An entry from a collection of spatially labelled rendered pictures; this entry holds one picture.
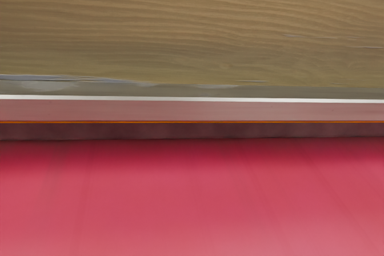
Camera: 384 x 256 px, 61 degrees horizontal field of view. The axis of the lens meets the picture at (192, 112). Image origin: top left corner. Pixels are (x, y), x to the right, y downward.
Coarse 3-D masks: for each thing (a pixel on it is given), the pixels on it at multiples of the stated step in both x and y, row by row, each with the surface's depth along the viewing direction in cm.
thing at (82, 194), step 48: (0, 144) 15; (48, 144) 15; (96, 144) 16; (144, 144) 16; (192, 144) 16; (0, 192) 13; (48, 192) 13; (96, 192) 13; (144, 192) 13; (192, 192) 14; (240, 192) 14; (0, 240) 11; (48, 240) 11; (96, 240) 11; (144, 240) 11; (192, 240) 11; (240, 240) 12
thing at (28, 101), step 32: (0, 96) 11; (32, 96) 11; (64, 96) 11; (96, 96) 11; (128, 96) 12; (160, 96) 12; (192, 96) 12; (224, 96) 12; (256, 96) 13; (288, 96) 13; (320, 96) 13; (352, 96) 13
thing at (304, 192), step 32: (256, 160) 16; (288, 160) 16; (320, 160) 16; (352, 160) 17; (256, 192) 14; (288, 192) 14; (320, 192) 14; (352, 192) 14; (288, 224) 13; (320, 224) 13; (352, 224) 13
